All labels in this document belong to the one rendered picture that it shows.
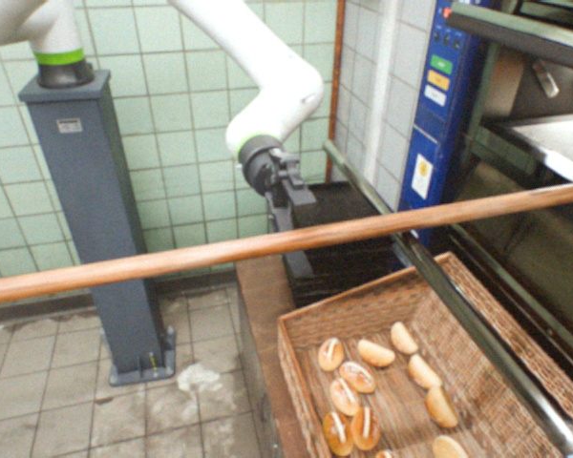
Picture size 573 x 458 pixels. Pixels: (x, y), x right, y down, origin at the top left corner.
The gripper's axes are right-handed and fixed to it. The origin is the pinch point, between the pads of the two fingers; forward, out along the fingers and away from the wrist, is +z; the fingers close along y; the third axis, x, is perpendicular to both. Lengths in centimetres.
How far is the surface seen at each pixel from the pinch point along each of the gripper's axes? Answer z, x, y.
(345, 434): 1, -11, 56
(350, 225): 0.7, -7.3, -0.9
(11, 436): -61, 90, 120
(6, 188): -124, 83, 50
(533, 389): 28.4, -16.2, 2.3
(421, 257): 6.2, -16.1, 2.4
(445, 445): 9, -31, 55
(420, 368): -9, -36, 55
